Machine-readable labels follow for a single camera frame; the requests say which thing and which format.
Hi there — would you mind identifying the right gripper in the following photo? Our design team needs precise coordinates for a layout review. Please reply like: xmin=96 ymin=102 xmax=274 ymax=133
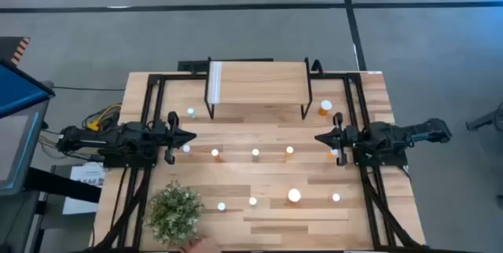
xmin=314 ymin=112 xmax=369 ymax=167

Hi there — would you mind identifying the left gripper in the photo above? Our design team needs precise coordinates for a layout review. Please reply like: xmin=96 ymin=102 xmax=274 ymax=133
xmin=151 ymin=111 xmax=197 ymax=166

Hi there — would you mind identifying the large orange pill bottle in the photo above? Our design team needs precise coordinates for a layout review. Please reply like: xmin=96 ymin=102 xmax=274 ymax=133
xmin=287 ymin=188 xmax=303 ymax=204
xmin=318 ymin=99 xmax=333 ymax=117

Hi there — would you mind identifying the wooden shelf with black legs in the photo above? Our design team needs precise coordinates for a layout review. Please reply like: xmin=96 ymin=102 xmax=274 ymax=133
xmin=203 ymin=57 xmax=314 ymax=121

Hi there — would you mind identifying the black clamp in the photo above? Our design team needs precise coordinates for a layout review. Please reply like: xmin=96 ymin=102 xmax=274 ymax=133
xmin=310 ymin=58 xmax=325 ymax=75

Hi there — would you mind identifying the artificial green plant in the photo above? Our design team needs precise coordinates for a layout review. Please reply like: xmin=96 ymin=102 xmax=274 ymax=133
xmin=143 ymin=180 xmax=205 ymax=246

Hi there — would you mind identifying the white paper sign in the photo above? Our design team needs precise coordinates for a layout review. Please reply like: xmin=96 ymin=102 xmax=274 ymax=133
xmin=61 ymin=161 xmax=108 ymax=215

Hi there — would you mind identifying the black cart beam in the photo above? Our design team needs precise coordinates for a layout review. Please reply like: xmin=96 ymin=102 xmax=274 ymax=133
xmin=24 ymin=167 xmax=103 ymax=204

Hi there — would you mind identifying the black stand leg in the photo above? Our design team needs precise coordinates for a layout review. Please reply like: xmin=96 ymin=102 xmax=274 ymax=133
xmin=465 ymin=101 xmax=503 ymax=132

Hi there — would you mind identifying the blue display screen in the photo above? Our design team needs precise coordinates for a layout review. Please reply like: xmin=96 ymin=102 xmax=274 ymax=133
xmin=0 ymin=59 xmax=56 ymax=119

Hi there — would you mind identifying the hazard-striped black floor mat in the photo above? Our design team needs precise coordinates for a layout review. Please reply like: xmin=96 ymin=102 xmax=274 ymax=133
xmin=0 ymin=35 xmax=31 ymax=68

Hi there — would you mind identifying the yellow cable bundle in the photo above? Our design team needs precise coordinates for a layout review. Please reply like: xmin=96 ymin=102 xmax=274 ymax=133
xmin=37 ymin=103 xmax=123 ymax=160

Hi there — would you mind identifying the black floor cable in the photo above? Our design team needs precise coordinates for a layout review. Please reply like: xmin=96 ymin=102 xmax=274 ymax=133
xmin=52 ymin=85 xmax=127 ymax=92

